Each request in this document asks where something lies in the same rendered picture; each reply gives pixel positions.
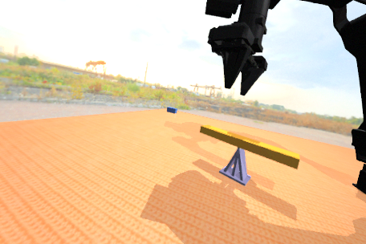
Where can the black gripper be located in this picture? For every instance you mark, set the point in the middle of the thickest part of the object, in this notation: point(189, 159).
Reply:
point(237, 44)

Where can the blue rectangular block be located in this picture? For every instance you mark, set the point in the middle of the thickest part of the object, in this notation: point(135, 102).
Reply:
point(172, 110)

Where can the yellow bar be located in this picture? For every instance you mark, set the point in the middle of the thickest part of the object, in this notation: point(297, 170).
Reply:
point(273, 153)

